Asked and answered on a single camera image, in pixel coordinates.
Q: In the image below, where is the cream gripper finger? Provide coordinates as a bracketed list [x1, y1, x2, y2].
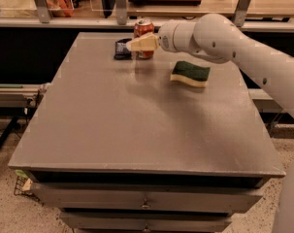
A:
[126, 33, 159, 51]

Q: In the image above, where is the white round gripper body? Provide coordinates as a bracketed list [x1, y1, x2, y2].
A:
[158, 20, 183, 52]

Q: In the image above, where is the red coke can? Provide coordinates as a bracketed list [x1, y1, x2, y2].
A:
[134, 18, 154, 59]

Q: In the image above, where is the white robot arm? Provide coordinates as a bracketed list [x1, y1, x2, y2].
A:
[126, 14, 294, 233]

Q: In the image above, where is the dark blue rxbar wrapper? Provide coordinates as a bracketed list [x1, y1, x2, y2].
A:
[114, 38, 132, 60]

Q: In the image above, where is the green and yellow sponge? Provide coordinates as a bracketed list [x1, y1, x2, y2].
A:
[170, 61, 211, 88]

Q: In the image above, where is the orange snack bag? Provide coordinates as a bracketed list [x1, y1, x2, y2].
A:
[46, 0, 74, 17]

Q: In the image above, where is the grey cabinet with drawers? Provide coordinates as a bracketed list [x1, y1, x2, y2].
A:
[10, 33, 284, 219]

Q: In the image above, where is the upper grey drawer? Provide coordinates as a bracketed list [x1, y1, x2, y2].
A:
[31, 183, 262, 214]

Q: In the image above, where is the grey drawer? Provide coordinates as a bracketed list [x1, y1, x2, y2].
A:
[31, 183, 262, 214]
[60, 212, 231, 233]

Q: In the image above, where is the lower grey drawer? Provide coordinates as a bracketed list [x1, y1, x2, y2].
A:
[60, 212, 231, 233]

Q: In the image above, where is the metal rail frame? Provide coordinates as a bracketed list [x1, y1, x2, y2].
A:
[0, 84, 46, 108]

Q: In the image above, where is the wire basket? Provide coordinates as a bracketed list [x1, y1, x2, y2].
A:
[14, 176, 39, 201]

